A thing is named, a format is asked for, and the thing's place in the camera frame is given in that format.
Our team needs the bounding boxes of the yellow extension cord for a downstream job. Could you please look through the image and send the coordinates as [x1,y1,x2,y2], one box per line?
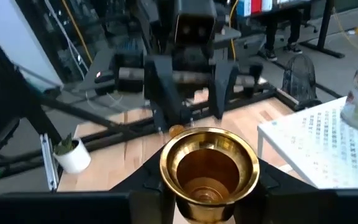
[228,0,239,60]

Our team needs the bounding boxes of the yellow hanging cable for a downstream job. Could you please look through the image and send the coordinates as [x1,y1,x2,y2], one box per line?
[61,0,93,65]

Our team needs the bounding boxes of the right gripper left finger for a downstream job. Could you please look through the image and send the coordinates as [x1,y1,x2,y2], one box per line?
[112,148,177,224]

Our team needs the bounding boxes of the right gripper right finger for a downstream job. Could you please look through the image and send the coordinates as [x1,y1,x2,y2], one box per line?
[233,159,335,224]

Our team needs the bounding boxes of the white perforated metal shelf riser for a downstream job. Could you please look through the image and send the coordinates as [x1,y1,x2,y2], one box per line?
[257,96,358,190]

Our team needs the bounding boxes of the black aluminium rig frame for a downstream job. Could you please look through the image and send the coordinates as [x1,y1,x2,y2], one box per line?
[0,18,326,187]

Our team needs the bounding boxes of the red box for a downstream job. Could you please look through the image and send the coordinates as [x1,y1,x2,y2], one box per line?
[250,0,262,15]

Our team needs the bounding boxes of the silver aluminium extrusion bar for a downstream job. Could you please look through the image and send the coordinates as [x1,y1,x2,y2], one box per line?
[40,133,60,191]

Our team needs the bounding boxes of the small plant in white pot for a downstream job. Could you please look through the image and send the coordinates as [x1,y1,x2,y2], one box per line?
[53,133,92,174]

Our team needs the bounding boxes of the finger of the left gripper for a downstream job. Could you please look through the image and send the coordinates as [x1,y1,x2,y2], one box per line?
[209,61,241,121]
[144,57,193,131]

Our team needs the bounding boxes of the black desk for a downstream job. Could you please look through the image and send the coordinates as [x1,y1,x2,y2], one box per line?
[236,0,346,60]

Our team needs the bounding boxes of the medium brass candlestick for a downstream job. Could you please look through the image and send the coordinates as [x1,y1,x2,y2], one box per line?
[159,126,260,224]

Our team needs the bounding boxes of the blue and white box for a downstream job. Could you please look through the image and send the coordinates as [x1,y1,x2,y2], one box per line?
[236,0,252,17]

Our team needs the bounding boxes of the person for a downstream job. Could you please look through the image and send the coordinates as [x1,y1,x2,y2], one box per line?
[258,9,306,62]

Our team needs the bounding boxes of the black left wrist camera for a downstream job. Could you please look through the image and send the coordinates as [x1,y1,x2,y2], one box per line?
[173,0,219,44]

